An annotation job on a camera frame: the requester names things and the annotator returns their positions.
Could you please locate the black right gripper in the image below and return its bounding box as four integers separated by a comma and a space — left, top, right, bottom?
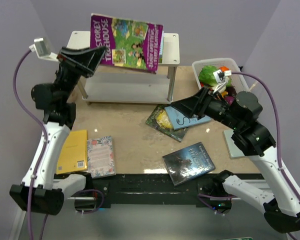
170, 85, 242, 130

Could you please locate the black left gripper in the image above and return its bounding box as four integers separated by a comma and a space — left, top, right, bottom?
55, 44, 108, 103

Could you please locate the purple Treehouse paperback book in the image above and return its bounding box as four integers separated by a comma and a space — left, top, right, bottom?
89, 13, 164, 73

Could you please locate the dark glossy hardcover book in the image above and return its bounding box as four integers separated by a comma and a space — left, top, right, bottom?
162, 142, 216, 186

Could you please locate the blue Treehouse paperback book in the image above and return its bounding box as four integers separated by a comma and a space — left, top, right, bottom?
159, 31, 165, 59

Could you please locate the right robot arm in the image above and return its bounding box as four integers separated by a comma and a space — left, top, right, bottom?
170, 87, 300, 234

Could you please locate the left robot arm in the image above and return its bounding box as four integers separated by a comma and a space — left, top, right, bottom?
9, 46, 107, 216

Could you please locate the green lettuce toy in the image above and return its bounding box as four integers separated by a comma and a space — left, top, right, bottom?
198, 65, 219, 87

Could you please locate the light blue cat book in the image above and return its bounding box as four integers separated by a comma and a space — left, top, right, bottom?
164, 106, 211, 130

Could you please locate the yellow pepper toy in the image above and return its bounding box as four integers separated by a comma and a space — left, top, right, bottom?
221, 91, 228, 98

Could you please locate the white two-tier shelf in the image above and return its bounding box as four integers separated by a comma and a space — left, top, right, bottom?
77, 33, 180, 104

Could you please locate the purple onion toy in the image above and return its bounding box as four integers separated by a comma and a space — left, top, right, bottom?
224, 95, 235, 105

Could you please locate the purple eggplant toy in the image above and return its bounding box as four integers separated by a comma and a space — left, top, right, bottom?
226, 86, 237, 97

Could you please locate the dark green illustrated book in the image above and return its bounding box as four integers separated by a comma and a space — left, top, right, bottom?
145, 104, 188, 142

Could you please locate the orange pumpkin toy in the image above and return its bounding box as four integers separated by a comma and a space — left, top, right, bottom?
219, 66, 230, 72

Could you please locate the white plastic basket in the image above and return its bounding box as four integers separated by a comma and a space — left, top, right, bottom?
191, 57, 251, 92

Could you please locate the grey-green cat book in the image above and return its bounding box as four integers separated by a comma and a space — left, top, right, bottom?
223, 129, 245, 159

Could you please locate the floral pastel notebook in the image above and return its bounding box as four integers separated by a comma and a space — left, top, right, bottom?
87, 136, 116, 179

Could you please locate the yellow book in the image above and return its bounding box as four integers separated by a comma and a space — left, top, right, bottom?
56, 129, 88, 175

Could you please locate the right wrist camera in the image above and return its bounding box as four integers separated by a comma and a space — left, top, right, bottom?
213, 69, 232, 94

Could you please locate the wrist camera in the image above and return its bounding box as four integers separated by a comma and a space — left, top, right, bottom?
29, 37, 58, 62
213, 69, 232, 94

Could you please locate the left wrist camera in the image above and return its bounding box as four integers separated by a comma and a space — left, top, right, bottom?
29, 37, 58, 62

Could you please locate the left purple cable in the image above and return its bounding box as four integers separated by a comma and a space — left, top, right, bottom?
12, 49, 105, 240

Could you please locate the purple cable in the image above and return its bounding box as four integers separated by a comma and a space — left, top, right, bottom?
12, 49, 105, 240
198, 71, 300, 240

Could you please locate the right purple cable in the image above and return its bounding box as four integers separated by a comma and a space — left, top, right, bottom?
198, 71, 300, 240

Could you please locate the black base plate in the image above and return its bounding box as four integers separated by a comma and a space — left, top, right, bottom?
53, 172, 241, 210

